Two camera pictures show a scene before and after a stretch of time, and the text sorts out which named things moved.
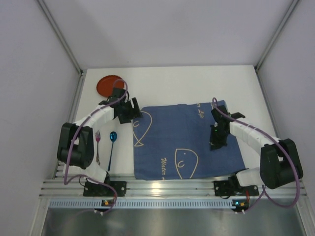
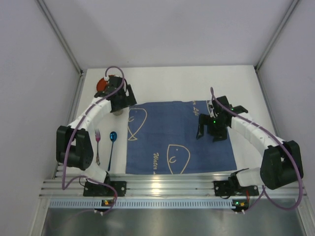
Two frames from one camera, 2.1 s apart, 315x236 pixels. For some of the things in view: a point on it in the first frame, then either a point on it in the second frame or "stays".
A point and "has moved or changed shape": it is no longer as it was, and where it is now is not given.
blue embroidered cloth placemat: x=172 y=141 has moved or changed shape
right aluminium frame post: x=272 y=40 stays
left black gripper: x=133 y=111 -> x=120 y=103
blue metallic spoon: x=113 y=136 stays
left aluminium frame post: x=51 y=17 stays
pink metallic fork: x=98 y=138 stays
